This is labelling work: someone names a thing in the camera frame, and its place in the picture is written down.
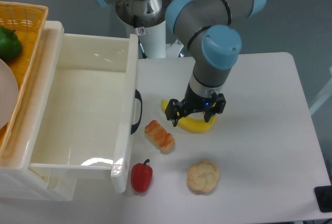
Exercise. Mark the white round plate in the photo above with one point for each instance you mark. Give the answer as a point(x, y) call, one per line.
point(9, 93)

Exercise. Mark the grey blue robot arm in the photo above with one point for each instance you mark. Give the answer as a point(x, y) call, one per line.
point(204, 30)

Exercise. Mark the round flower-shaped bread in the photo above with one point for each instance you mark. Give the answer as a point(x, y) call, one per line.
point(202, 177)

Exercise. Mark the black drawer handle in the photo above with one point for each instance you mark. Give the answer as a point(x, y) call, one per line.
point(138, 110)

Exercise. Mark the red bell pepper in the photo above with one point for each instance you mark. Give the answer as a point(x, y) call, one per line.
point(141, 176)

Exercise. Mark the yellow banana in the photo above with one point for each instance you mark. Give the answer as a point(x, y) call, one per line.
point(194, 125)

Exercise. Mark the white mounting bracket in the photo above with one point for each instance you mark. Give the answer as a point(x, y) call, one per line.
point(176, 49)

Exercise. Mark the yellow wicker basket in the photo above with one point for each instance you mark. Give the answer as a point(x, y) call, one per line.
point(28, 21)

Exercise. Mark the black device at edge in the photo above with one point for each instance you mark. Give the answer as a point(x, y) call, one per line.
point(323, 197)

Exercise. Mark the white plastic drawer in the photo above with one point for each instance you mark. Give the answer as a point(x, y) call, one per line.
point(85, 131)

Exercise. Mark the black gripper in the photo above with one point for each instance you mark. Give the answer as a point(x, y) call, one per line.
point(194, 103)

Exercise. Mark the green bell pepper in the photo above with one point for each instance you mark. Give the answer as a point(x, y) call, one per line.
point(11, 47)

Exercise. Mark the rectangular toasted bread loaf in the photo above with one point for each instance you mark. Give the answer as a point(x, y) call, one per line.
point(159, 136)

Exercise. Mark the white plastic drawer cabinet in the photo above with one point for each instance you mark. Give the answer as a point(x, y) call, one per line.
point(18, 180)

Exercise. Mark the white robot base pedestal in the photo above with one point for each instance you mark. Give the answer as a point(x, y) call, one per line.
point(152, 39)

